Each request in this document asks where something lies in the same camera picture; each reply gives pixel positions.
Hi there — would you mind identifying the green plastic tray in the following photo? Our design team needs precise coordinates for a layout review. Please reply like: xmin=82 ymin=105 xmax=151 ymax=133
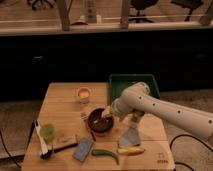
xmin=109 ymin=74 xmax=160 ymax=103

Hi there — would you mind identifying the green round sponge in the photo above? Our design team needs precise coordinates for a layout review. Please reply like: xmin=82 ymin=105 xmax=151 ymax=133
xmin=40 ymin=124 xmax=55 ymax=141

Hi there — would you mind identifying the black handled tool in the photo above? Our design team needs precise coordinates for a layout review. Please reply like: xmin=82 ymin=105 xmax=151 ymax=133
xmin=40 ymin=143 xmax=78 ymax=160

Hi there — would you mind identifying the white handled brush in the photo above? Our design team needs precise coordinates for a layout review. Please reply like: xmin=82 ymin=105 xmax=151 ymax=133
xmin=34 ymin=120 xmax=48 ymax=158

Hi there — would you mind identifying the black cable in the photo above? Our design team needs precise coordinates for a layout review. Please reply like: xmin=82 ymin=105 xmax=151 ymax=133
xmin=0 ymin=129 xmax=22 ymax=169

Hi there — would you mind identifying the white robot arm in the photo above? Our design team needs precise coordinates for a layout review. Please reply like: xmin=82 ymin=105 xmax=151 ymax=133
xmin=110 ymin=82 xmax=213 ymax=144

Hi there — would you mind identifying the green chili pepper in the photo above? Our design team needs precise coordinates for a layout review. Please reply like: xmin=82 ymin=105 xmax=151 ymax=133
xmin=91 ymin=149 xmax=119 ymax=165

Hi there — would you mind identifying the yellow banana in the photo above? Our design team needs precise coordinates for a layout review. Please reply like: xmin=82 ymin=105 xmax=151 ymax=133
xmin=117 ymin=147 xmax=145 ymax=156

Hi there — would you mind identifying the blue sponge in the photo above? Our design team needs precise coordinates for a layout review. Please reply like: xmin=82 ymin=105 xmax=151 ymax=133
xmin=73 ymin=138 xmax=94 ymax=162

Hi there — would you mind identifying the orange bowl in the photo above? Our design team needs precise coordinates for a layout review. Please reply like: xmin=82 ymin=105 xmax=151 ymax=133
xmin=90 ymin=129 xmax=111 ymax=137

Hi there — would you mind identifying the grey blue cloth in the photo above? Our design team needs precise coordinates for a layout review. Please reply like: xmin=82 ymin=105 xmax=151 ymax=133
xmin=118 ymin=127 xmax=140 ymax=147

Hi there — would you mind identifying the black office chair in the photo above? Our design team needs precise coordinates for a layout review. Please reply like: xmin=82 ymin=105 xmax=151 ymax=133
xmin=129 ymin=0 xmax=158 ymax=23

